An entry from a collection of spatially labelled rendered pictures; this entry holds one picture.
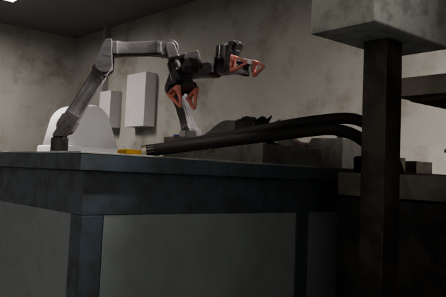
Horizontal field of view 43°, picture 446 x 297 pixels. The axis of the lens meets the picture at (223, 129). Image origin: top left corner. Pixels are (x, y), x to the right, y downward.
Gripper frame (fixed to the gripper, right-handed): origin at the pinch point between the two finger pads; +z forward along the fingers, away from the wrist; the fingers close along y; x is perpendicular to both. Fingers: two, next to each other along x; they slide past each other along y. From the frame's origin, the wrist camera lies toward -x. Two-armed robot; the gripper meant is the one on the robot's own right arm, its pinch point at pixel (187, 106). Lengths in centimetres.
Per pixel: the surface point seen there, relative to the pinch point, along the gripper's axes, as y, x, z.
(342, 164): 36, -28, 37
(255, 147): -8.6, -31.5, 36.2
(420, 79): 9, -77, 41
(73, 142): 158, 360, -210
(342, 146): 35, -31, 32
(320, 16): -32, -81, 35
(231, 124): -8.6, -25.7, 24.8
